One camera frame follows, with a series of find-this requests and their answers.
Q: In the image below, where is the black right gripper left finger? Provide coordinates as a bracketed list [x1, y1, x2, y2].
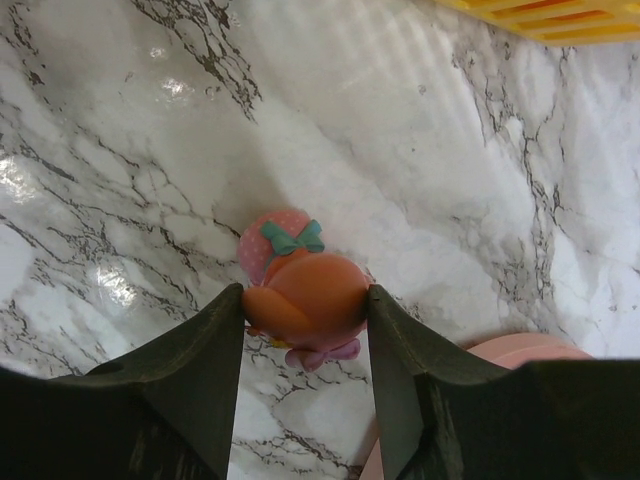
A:
[1, 284, 244, 479]

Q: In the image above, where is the yellow plastic shopping basket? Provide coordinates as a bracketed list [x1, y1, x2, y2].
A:
[442, 0, 639, 47]

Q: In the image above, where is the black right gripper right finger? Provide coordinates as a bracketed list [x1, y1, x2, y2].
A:
[368, 285, 639, 479]

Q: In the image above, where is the pink pig toy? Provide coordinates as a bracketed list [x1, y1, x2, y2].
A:
[237, 209, 372, 372]

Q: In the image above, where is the pink three-tier shelf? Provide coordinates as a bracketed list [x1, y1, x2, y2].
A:
[361, 333, 591, 479]

